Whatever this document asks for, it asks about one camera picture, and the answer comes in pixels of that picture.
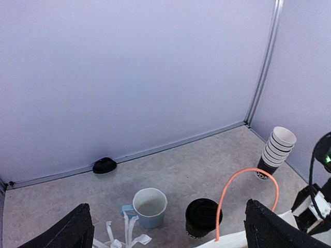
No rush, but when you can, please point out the bundle of white wrapped straws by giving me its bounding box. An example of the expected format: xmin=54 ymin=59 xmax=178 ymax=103
xmin=92 ymin=212 xmax=152 ymax=248

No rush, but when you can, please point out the right aluminium post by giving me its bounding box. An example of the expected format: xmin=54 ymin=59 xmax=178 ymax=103
xmin=244 ymin=0 xmax=284 ymax=127

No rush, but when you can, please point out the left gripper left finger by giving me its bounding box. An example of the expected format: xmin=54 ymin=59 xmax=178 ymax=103
xmin=21 ymin=203 xmax=95 ymax=248

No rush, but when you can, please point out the stray black lid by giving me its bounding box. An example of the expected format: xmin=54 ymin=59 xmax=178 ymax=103
xmin=93 ymin=157 xmax=117 ymax=174

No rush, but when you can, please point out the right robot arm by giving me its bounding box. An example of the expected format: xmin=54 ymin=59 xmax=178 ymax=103
xmin=308 ymin=132 xmax=330 ymax=186

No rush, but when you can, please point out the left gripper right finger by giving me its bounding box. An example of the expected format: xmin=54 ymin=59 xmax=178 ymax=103
xmin=244 ymin=199 xmax=330 ymax=248

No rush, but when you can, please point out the stack of paper cups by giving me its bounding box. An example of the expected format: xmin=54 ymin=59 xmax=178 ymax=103
xmin=257 ymin=126 xmax=297 ymax=175

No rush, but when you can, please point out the light blue ceramic mug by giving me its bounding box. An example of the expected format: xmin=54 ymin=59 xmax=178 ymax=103
xmin=120 ymin=188 xmax=168 ymax=229

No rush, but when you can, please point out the white paper bag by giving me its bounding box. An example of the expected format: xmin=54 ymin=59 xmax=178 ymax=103
xmin=195 ymin=167 xmax=300 ymax=248

